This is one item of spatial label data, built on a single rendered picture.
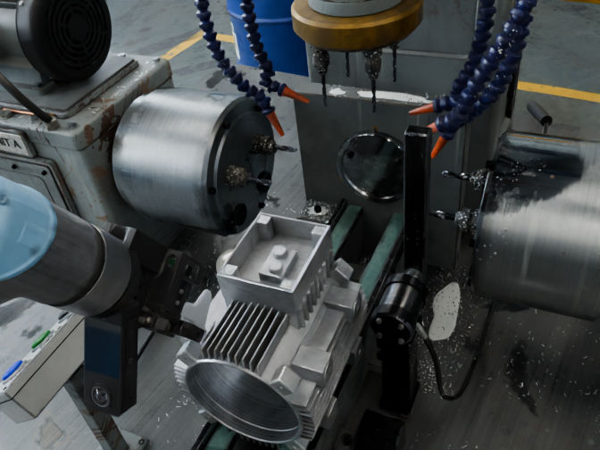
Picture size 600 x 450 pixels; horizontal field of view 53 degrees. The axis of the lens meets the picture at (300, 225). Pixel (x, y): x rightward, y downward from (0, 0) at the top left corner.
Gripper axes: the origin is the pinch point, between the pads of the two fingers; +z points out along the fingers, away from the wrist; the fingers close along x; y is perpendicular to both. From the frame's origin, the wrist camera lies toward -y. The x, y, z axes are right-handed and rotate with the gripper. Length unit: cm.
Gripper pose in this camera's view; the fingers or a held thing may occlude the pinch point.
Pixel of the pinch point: (193, 337)
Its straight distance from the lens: 73.2
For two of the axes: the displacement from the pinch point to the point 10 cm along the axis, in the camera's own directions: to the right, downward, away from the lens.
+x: -9.1, -1.9, 3.8
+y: 3.0, -9.2, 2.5
